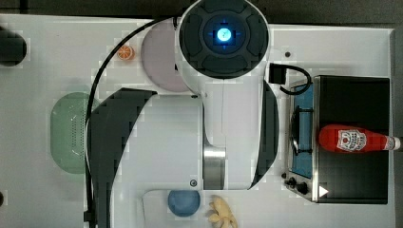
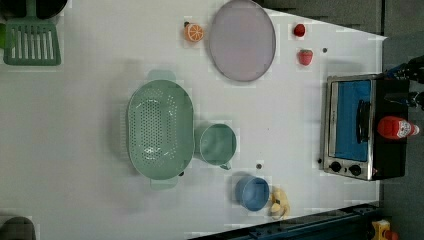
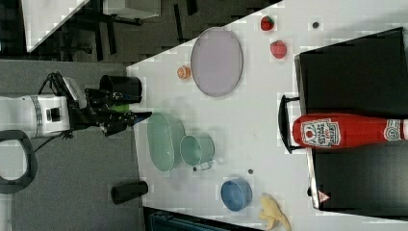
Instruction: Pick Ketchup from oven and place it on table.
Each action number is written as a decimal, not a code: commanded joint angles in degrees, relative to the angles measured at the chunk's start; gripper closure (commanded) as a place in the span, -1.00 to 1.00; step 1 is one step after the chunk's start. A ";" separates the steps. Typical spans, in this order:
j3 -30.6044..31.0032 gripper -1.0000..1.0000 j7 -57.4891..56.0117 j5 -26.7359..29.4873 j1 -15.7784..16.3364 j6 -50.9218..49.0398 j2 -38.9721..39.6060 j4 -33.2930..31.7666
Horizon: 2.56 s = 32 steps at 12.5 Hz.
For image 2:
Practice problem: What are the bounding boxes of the orange slice toy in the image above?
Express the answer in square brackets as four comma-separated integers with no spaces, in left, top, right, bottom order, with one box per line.
[184,22,204,42]

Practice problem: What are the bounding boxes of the blue cup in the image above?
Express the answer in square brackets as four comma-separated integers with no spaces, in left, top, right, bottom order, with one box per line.
[235,176,270,212]

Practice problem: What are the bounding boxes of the red ketchup bottle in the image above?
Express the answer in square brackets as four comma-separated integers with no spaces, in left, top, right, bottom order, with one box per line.
[377,116,420,140]

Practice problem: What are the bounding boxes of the yellow clamp object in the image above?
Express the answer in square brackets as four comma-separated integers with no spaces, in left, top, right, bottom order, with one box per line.
[372,220,399,240]

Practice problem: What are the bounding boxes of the grey round plate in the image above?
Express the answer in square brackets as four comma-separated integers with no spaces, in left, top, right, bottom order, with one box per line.
[209,0,276,81]

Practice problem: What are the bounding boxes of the green oval colander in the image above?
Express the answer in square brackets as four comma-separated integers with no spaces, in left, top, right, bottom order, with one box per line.
[126,69,195,190]

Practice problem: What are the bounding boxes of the small red strawberry toy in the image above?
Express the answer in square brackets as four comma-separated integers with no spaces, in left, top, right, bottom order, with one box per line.
[293,24,306,37]

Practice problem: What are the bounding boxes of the black cylinder holder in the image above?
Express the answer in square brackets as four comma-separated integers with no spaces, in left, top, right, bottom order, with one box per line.
[0,0,69,19]

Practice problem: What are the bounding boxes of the yellow peeled banana toy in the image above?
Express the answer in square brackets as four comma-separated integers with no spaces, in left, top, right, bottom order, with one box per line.
[270,187,290,220]

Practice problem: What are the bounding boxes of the black toaster oven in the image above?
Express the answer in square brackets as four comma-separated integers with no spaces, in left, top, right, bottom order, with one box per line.
[321,75,409,181]

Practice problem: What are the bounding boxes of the green measuring cup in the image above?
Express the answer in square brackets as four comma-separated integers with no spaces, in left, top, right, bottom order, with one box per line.
[194,123,237,170]

